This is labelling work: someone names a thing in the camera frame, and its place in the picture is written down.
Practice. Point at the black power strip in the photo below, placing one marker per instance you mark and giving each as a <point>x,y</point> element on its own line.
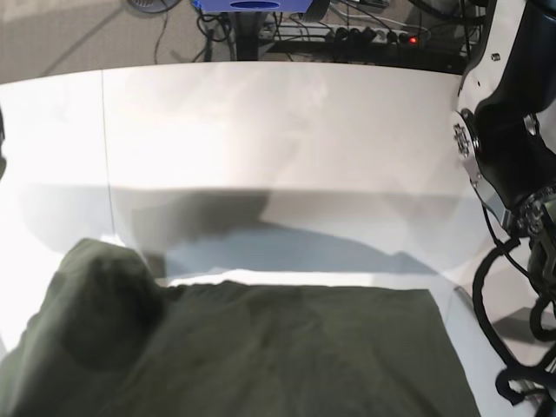
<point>290,32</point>

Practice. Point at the green t-shirt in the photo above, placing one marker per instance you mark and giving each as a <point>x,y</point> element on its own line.
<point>109,341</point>

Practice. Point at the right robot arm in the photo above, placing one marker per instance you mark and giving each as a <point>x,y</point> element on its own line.
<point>3,161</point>

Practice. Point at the black table leg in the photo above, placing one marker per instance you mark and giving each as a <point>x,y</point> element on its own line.
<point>246,27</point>

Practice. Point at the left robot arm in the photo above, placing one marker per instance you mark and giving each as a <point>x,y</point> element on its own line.
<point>508,81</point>

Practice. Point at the blue box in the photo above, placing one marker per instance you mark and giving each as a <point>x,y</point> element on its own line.
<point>217,6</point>

